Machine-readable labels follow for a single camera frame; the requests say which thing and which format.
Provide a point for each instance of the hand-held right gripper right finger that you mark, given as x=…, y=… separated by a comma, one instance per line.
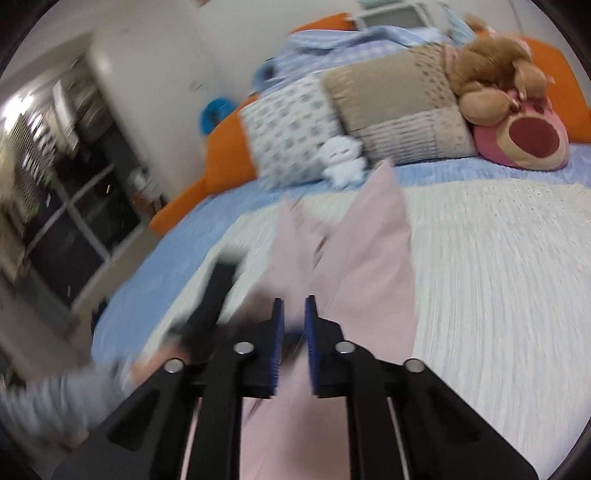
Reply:
x=311, y=355

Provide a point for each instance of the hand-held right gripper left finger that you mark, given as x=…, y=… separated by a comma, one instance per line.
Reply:
x=276, y=355

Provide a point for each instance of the pink jacket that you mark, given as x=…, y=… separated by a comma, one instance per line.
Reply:
x=369, y=277

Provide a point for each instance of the person's left forearm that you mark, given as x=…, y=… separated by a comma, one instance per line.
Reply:
x=60, y=401

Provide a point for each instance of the light blue bed sheet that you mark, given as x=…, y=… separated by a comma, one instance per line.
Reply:
x=184, y=258

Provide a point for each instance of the dark glass door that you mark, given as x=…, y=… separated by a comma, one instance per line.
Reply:
x=78, y=217

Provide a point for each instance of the white blue flowered pillow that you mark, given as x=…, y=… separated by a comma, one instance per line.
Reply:
x=286, y=134

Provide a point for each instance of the blue round object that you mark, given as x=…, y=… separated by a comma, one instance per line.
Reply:
x=217, y=113

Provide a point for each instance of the white plush toy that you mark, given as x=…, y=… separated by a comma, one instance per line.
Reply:
x=341, y=159

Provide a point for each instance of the cluttered shelf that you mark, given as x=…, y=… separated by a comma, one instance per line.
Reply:
x=41, y=124

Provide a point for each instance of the beige patchwork pillow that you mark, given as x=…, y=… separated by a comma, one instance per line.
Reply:
x=397, y=106

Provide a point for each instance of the blue checked quilt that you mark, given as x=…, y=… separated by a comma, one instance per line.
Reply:
x=341, y=44

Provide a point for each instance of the pink plush bear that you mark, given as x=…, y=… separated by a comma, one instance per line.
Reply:
x=526, y=134

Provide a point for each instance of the brown plush toy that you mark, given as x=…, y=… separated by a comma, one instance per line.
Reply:
x=489, y=69

